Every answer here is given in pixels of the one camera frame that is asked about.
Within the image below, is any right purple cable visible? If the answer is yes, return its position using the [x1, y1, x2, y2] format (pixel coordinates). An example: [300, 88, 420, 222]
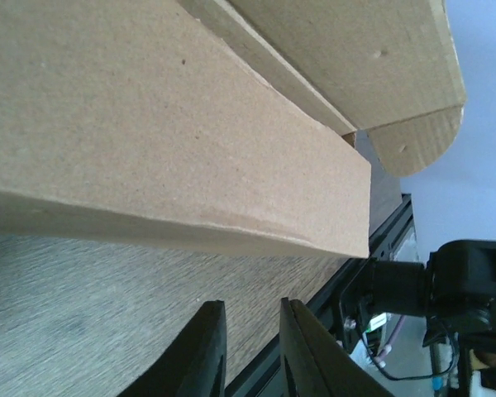
[374, 316, 406, 369]

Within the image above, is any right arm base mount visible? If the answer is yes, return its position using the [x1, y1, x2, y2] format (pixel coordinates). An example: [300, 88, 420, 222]
[331, 259, 379, 353]

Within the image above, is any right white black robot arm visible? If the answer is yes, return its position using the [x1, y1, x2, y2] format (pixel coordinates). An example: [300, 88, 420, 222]
[366, 240, 496, 396]

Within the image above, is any cardboard box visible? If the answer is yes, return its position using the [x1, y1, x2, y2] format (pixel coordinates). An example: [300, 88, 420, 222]
[0, 1, 466, 258]

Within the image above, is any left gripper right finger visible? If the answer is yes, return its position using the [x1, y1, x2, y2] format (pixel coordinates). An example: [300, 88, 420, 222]
[279, 298, 391, 397]

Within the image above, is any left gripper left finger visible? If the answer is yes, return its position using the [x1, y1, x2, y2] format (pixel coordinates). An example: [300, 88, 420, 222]
[120, 300, 227, 396]

